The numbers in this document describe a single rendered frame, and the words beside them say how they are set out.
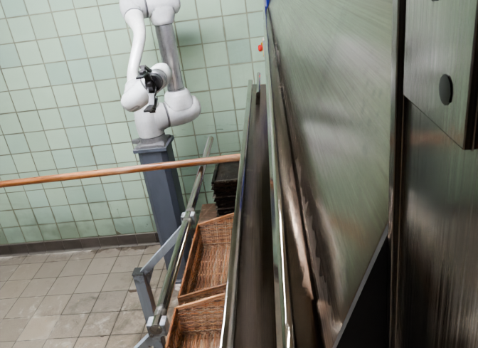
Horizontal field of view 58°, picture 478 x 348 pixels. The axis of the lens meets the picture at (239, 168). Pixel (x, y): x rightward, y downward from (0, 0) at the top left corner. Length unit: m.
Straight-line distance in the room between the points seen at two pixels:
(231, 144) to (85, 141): 1.05
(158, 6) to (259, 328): 2.04
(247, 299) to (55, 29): 2.64
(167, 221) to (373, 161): 2.63
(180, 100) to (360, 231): 2.40
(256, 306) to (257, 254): 0.14
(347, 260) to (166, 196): 2.53
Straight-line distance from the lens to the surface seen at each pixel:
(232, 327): 0.66
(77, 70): 3.15
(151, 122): 2.56
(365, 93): 0.25
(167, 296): 1.15
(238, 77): 2.92
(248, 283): 0.76
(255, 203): 0.99
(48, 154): 3.46
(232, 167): 2.40
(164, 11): 2.50
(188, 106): 2.59
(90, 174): 1.91
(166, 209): 2.77
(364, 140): 0.23
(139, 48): 2.29
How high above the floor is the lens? 1.89
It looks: 25 degrees down
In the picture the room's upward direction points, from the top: 8 degrees counter-clockwise
